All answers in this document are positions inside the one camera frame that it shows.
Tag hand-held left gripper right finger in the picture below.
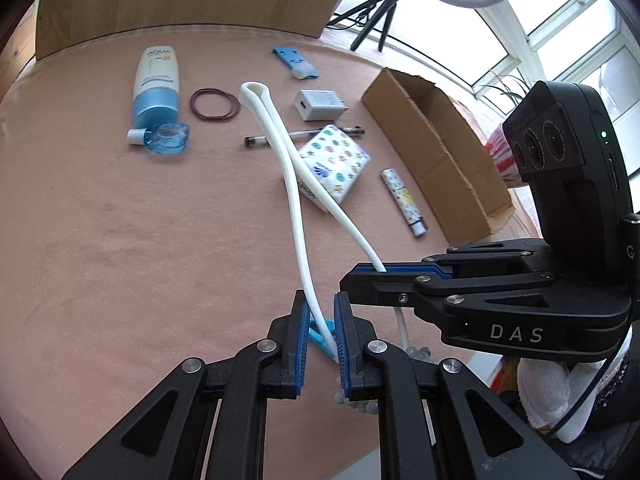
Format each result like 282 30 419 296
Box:
332 291 581 480

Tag black tripod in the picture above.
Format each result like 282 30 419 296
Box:
327 0 408 53

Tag clear blue tube cap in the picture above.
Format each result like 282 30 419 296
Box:
126 121 192 157

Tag patterned tissue pack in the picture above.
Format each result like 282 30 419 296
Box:
295 124 372 213

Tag white cable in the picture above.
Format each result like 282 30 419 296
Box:
240 80 411 361

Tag blue plastic clip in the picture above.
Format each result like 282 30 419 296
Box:
309 317 337 361

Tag white lotion tube blue cap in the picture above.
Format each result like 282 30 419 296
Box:
131 46 181 131

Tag blue plastic piece clear cap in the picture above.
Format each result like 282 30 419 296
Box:
271 46 321 81

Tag white window frame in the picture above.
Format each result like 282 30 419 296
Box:
332 0 640 171

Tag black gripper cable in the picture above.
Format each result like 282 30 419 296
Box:
547 330 633 438

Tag patterned lighter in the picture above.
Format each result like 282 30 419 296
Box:
380 167 429 237

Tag person's right hand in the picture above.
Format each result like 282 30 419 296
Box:
517 357 608 443

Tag red and white plant pot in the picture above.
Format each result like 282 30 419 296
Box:
482 125 531 188

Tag white charger plug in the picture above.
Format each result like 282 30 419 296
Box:
293 89 347 122

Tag green spider plant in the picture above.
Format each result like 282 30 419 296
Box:
487 70 531 106

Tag dark red rubber bands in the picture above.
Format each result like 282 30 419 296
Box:
191 88 242 123

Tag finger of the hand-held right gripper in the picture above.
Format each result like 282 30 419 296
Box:
339 262 560 322
385 239 553 281

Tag clear pen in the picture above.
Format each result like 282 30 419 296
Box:
244 127 365 150

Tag cardboard box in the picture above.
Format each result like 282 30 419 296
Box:
361 67 516 246

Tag pine plank panel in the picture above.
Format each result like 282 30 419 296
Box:
0 5 38 91

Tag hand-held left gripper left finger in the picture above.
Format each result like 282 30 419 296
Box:
62 289 312 480

